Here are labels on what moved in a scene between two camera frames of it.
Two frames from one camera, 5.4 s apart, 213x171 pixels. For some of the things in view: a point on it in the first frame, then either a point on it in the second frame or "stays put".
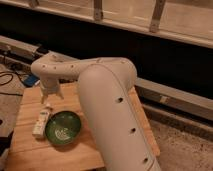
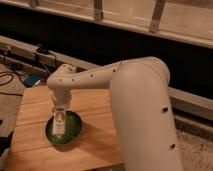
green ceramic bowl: x=62 y=127 stays put
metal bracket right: x=154 y=23 stays put
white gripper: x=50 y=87 -> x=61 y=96
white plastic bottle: x=39 y=128 -> x=59 y=122
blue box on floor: x=30 y=80 stays put
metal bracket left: x=98 y=10 stays put
